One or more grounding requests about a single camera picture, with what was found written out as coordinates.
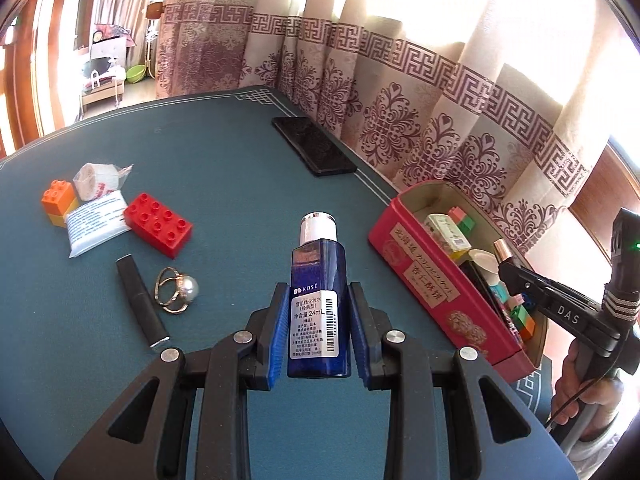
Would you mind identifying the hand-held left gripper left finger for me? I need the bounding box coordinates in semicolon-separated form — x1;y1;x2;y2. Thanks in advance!
54;282;291;480

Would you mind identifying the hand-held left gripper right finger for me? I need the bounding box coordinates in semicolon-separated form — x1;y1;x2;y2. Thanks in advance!
348;281;578;480

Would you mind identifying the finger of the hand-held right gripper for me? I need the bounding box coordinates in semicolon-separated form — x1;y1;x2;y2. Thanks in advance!
497;258;557;312

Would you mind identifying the rose gold lipstick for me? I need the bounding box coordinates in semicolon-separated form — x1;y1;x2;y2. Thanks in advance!
492;239;518;266

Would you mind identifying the white paper cup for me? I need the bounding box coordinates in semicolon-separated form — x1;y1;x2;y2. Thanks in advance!
467;248;501;286

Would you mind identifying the blue toner bottle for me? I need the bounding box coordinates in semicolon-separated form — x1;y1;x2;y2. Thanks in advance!
286;212;353;378

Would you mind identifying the red cardboard box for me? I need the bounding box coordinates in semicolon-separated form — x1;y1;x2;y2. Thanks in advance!
368;180;549;382

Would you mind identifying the pink and green block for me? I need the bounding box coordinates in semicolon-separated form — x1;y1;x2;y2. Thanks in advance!
447;206;476;235

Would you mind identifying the red block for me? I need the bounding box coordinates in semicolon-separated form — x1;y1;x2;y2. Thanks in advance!
123;192;193;259

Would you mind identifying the white dressing packet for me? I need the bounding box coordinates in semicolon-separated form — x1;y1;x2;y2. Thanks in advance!
64;190;132;259

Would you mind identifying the white roll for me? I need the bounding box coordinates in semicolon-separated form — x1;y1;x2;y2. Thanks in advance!
72;161;135;202

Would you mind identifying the person's right forearm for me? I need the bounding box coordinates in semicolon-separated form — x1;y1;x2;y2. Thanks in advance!
575;432;633;477

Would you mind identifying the teal desktop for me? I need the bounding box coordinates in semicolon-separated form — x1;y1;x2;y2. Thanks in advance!
0;85;581;480

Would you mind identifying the person's right hand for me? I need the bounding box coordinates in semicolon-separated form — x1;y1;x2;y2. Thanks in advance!
552;337;640;442

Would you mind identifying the green and orange block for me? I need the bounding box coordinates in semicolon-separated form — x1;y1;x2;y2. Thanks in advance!
512;305;537;343

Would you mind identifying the white and green carton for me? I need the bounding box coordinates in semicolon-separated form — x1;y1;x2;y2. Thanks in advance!
425;212;472;261

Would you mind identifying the brown wooden panel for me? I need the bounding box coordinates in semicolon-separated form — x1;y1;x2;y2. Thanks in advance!
570;142;640;271

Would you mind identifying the black cosmetic tube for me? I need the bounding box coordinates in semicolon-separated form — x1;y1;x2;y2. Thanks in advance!
116;255;170;350

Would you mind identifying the black phone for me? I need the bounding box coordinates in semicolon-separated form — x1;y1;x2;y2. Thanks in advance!
271;116;358;177

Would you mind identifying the patterned beige curtain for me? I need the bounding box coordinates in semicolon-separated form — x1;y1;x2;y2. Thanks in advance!
152;0;618;261

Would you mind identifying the orange and yellow block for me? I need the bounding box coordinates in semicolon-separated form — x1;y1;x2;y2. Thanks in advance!
41;179;81;228

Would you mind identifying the wooden bench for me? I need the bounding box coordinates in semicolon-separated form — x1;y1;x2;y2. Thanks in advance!
80;80;125;110

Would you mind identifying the black bag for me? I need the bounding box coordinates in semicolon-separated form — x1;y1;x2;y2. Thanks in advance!
82;57;115;81

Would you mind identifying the white coat rack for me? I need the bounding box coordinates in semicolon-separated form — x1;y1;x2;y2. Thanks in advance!
142;0;163;81

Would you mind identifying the black cable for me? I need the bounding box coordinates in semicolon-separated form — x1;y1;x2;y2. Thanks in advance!
547;375;616;432

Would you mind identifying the gold pearl ring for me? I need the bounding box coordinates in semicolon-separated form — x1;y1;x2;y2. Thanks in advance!
154;266;201;314

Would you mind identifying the wooden door frame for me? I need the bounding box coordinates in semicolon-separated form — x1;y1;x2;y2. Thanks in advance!
0;0;96;156

